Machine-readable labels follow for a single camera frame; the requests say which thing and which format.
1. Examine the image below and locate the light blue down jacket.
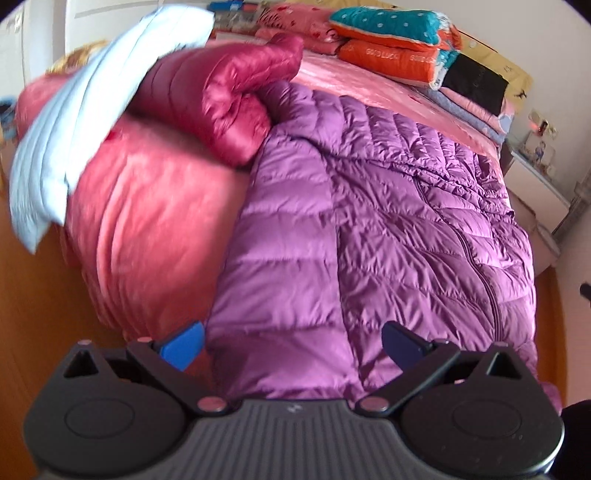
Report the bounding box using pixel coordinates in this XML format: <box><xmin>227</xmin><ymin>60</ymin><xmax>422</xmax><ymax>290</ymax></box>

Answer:
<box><xmin>9</xmin><ymin>6</ymin><xmax>215</xmax><ymax>254</ymax></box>

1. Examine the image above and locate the dark cloth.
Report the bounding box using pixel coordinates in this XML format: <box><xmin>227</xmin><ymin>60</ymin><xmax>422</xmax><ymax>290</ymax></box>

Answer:
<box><xmin>551</xmin><ymin>401</ymin><xmax>591</xmax><ymax>480</ymax></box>

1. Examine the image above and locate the yellow bed headboard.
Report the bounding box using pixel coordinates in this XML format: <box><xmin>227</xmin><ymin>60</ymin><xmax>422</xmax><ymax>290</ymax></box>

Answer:
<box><xmin>318</xmin><ymin>0</ymin><xmax>533</xmax><ymax>116</ymax></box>

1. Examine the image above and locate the purple down jacket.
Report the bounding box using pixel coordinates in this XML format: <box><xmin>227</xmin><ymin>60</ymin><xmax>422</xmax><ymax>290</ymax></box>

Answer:
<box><xmin>205</xmin><ymin>80</ymin><xmax>564</xmax><ymax>409</ymax></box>

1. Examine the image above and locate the grey checked curtain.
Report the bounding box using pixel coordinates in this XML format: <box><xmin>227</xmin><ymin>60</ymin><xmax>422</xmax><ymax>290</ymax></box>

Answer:
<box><xmin>556</xmin><ymin>173</ymin><xmax>591</xmax><ymax>243</ymax></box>

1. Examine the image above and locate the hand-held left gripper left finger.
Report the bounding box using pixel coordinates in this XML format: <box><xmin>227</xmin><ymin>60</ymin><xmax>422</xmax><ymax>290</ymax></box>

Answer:
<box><xmin>62</xmin><ymin>320</ymin><xmax>230</xmax><ymax>414</ymax></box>

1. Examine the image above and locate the pink and blue folded blanket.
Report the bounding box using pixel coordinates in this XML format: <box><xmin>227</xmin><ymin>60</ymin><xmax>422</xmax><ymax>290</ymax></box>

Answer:
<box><xmin>422</xmin><ymin>85</ymin><xmax>513</xmax><ymax>145</ymax></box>

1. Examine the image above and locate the red down jacket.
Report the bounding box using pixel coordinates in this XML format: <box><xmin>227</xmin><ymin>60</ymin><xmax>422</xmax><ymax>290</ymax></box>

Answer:
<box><xmin>127</xmin><ymin>34</ymin><xmax>305</xmax><ymax>168</ymax></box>

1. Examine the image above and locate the yellow patterned cloth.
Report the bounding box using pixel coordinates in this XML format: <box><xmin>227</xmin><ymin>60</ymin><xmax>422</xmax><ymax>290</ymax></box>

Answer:
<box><xmin>46</xmin><ymin>41</ymin><xmax>109</xmax><ymax>77</ymax></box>

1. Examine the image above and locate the pink printed blanket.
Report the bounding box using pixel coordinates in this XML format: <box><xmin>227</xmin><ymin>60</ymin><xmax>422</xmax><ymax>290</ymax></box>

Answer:
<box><xmin>16</xmin><ymin>46</ymin><xmax>504</xmax><ymax>398</ymax></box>

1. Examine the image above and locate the white wardrobe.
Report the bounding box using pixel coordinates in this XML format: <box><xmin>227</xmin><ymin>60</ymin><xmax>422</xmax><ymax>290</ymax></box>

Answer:
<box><xmin>0</xmin><ymin>0</ymin><xmax>160</xmax><ymax>153</ymax></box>

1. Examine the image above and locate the clear plastic bag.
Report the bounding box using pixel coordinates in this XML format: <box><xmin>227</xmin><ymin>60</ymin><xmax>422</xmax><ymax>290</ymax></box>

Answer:
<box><xmin>215</xmin><ymin>10</ymin><xmax>259</xmax><ymax>31</ymax></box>

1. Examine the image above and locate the white nightstand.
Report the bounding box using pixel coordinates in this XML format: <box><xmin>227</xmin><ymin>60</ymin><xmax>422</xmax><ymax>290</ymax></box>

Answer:
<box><xmin>501</xmin><ymin>138</ymin><xmax>573</xmax><ymax>241</ymax></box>

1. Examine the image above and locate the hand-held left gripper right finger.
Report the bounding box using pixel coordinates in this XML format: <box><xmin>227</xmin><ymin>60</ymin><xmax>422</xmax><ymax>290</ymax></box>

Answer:
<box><xmin>356</xmin><ymin>322</ymin><xmax>527</xmax><ymax>416</ymax></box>

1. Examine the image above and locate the pink floral pillow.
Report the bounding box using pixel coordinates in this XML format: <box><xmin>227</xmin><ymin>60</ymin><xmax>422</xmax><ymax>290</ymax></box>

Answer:
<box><xmin>256</xmin><ymin>2</ymin><xmax>352</xmax><ymax>55</ymax></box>

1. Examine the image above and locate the framed photo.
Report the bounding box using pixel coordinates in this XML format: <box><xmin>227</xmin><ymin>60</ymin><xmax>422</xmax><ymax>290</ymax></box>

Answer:
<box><xmin>521</xmin><ymin>135</ymin><xmax>557</xmax><ymax>174</ymax></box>

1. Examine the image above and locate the blue box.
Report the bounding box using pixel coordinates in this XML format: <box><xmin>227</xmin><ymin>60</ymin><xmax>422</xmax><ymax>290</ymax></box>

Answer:
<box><xmin>208</xmin><ymin>1</ymin><xmax>259</xmax><ymax>14</ymax></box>

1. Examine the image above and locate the round trash bin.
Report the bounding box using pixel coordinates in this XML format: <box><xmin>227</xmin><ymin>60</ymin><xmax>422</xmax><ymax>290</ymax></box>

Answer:
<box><xmin>531</xmin><ymin>220</ymin><xmax>561</xmax><ymax>271</ymax></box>

